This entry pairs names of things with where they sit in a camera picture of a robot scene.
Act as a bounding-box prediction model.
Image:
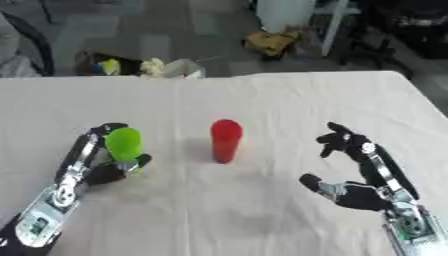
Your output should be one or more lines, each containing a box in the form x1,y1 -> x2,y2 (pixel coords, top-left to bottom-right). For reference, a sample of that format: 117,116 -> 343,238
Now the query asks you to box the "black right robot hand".
297,121 -> 422,212

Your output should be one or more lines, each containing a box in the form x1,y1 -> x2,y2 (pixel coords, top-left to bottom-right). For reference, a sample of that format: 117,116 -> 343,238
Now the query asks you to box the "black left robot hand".
52,122 -> 154,198

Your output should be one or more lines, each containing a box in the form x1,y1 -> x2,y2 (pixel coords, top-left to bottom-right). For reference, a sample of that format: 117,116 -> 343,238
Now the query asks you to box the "green plastic cup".
103,127 -> 146,175

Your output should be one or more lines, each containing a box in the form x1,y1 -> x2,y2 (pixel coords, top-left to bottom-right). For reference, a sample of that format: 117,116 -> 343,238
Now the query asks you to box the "red plastic cup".
210,119 -> 244,165

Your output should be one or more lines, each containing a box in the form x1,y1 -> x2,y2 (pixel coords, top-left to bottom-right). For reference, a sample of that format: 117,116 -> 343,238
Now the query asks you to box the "box of assorted items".
73,49 -> 167,80

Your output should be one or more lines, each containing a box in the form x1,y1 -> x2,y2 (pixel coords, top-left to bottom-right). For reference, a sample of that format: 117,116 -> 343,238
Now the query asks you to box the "white bin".
161,58 -> 207,80

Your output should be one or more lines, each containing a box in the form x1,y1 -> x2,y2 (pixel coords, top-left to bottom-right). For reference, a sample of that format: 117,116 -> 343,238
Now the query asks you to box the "black chair base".
337,38 -> 417,80

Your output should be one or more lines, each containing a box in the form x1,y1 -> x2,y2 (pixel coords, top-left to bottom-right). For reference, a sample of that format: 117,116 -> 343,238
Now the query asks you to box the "white table leg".
320,0 -> 352,57

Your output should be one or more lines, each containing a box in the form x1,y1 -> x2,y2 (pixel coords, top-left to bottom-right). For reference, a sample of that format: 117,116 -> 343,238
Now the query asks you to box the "yellow-brown bag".
241,30 -> 303,58

